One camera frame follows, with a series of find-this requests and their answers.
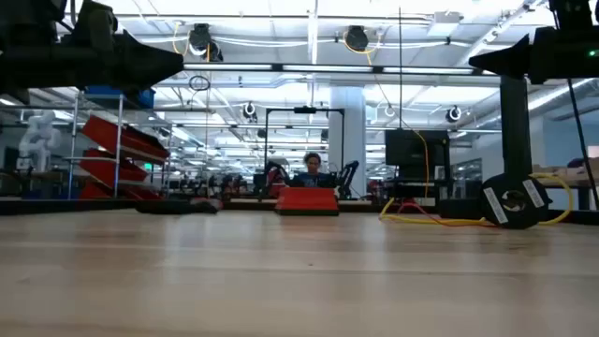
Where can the black pouch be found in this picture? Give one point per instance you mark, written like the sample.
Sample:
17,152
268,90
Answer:
461,208

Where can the metal rack with red bins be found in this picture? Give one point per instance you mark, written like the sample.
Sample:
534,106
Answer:
140,146

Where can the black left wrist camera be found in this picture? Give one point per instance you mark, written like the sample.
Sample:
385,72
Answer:
93,23

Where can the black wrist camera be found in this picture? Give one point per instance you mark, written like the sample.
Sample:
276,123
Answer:
93,23
573,14

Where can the person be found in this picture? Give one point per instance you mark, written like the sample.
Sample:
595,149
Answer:
312,178

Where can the blue storage bin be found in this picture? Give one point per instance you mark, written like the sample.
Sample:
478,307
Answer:
145,99

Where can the black gantry frame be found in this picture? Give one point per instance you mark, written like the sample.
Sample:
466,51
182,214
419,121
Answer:
304,110

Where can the white building column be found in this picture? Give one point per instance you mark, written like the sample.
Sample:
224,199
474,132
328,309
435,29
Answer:
347,131

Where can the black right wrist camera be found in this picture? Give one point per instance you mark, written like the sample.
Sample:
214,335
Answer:
573,14

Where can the long ceiling light strip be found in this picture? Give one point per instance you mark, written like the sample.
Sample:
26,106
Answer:
327,68

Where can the black glove with red cuff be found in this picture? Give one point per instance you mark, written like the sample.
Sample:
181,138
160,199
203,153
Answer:
164,207

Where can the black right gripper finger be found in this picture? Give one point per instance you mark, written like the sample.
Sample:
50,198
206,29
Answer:
507,58

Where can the black background robot arm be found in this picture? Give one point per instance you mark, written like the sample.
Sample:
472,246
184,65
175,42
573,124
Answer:
348,172

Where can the black monitor on stand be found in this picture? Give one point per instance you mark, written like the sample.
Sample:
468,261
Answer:
407,150

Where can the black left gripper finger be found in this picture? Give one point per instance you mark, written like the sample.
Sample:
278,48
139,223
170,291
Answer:
145,63

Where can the wooden workbench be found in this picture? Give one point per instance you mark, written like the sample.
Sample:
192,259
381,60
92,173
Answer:
585,185

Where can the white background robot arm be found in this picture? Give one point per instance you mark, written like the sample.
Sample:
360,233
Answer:
39,140

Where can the red box with dark lid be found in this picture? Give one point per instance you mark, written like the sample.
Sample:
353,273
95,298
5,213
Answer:
306,201

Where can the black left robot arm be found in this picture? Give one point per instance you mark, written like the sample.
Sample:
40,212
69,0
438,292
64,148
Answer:
28,9

